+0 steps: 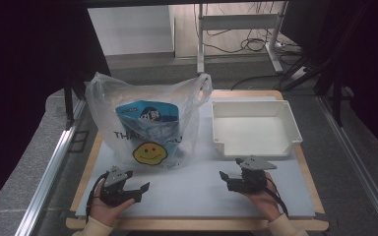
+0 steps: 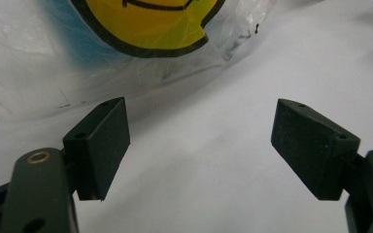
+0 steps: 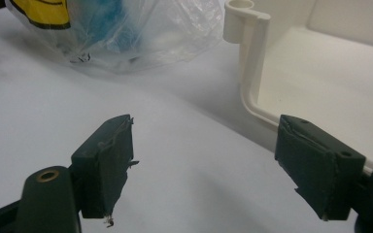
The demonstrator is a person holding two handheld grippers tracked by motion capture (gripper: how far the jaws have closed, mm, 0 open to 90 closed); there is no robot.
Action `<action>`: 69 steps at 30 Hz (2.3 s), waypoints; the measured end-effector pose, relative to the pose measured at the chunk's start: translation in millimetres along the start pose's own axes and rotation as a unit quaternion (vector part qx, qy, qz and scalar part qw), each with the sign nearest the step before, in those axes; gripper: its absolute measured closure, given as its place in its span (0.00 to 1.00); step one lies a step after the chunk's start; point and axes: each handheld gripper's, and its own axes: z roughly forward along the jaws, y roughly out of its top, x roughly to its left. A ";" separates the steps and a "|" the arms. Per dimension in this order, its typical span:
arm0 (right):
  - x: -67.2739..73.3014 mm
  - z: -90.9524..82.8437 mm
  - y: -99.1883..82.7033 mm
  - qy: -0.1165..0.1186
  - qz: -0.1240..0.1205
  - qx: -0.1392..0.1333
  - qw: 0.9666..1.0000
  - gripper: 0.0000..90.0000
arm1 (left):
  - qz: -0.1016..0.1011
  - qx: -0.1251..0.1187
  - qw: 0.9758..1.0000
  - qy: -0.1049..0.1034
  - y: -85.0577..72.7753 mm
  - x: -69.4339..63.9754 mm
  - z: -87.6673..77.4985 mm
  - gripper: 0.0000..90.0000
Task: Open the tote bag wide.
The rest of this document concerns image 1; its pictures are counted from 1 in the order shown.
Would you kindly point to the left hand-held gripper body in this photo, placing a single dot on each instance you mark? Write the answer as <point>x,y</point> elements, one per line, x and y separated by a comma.
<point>113,193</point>

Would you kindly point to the white plastic bin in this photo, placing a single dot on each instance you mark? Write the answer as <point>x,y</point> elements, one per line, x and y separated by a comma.
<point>252,131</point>

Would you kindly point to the person's right hand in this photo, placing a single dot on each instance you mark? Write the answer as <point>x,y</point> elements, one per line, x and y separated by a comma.
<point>265,203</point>

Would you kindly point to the white power strip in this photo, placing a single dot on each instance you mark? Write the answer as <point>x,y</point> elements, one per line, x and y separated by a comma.
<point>280,45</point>

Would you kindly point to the person's left hand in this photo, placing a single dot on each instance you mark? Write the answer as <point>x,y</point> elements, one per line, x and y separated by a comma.
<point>105,211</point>

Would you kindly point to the aluminium rail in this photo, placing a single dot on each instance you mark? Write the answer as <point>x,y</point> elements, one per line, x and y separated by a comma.
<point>49,173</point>
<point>357,164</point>

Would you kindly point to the white cabinet panel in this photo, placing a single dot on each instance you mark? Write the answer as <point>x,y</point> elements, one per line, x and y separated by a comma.
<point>129,29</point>

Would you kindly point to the blue snack pouch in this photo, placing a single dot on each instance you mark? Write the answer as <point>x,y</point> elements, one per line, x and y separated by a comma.
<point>147,113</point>

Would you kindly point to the white metal desk frame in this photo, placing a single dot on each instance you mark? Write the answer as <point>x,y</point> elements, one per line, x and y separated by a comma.
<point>239,22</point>

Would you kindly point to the dark curtain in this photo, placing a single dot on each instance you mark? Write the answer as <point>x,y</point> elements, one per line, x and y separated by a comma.
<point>370,65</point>
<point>29,49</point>

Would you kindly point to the pale blue table mat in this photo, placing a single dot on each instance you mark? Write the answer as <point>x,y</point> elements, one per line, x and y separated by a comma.
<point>190,196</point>

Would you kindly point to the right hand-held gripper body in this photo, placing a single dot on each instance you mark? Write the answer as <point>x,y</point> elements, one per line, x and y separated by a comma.
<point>252,182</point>

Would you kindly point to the clear smiley plastic bag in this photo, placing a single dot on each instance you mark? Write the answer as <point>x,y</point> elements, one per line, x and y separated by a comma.
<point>105,108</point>

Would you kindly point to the black tripod stand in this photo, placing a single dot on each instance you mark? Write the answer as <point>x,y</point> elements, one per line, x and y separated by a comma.
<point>325,62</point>

